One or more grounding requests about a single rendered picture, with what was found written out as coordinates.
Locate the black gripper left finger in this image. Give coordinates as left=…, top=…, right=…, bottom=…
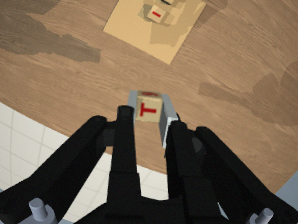
left=0, top=90, right=146, bottom=224

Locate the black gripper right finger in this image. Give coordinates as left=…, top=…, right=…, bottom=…
left=158, top=94, right=298, bottom=224

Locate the tan square mat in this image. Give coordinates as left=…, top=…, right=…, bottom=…
left=103, top=0, right=206, bottom=65

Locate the beige block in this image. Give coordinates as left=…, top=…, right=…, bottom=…
left=146, top=5, right=166, bottom=24
left=161, top=0, right=174, bottom=5
left=135, top=90, right=163, bottom=123

